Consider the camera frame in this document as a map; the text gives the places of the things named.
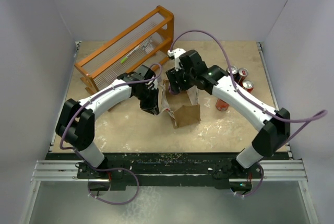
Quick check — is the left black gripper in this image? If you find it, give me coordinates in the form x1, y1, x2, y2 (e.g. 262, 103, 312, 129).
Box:
134, 87, 160, 116

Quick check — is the purple fanta can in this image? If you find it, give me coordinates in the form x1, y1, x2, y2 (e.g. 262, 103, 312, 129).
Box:
169, 85, 178, 95

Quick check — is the watermelon print canvas bag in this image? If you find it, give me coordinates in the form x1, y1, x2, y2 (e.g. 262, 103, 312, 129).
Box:
159, 79, 201, 128

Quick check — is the dark black soda can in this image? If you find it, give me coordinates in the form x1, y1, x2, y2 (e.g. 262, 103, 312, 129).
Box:
226, 65, 238, 81

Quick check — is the red coke can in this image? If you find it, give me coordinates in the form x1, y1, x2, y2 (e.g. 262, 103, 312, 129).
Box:
216, 99, 229, 111
242, 79, 254, 93

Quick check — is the silver blue red can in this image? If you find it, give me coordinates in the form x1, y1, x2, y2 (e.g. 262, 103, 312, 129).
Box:
236, 68, 249, 84

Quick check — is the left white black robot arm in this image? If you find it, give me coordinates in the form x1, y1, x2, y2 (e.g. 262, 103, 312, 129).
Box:
55, 65, 160, 178

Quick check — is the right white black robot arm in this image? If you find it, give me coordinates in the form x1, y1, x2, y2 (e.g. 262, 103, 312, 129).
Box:
166, 49, 290, 178

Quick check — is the green capped marker pen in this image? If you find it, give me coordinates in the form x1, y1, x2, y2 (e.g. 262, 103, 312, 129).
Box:
121, 45, 142, 64

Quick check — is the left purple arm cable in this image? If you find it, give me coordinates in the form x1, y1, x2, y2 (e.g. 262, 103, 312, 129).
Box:
59, 63, 163, 205

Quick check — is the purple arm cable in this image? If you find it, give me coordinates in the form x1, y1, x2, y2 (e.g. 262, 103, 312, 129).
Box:
169, 30, 328, 199
59, 63, 163, 205

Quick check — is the orange wooden wire rack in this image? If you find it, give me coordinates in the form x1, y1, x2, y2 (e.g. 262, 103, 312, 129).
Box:
75, 6, 174, 95

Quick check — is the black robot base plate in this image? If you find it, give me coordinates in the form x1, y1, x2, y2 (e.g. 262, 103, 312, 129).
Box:
75, 152, 264, 192

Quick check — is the aluminium frame rail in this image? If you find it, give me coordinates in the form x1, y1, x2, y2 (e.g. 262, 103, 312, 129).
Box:
30, 41, 308, 183

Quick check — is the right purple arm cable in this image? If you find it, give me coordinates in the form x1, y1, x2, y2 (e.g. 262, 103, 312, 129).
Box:
169, 30, 328, 199

